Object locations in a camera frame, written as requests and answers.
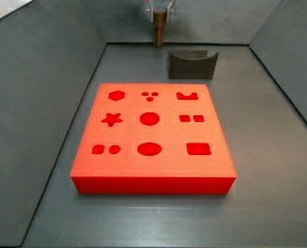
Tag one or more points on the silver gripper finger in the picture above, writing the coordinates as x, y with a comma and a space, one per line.
149, 8
169, 6

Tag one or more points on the dark grey curved block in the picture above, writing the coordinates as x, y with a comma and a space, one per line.
191, 64

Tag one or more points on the red shape sorting board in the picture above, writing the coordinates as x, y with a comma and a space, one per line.
152, 141

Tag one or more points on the brown three prong peg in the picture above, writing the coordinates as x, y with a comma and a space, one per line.
159, 23

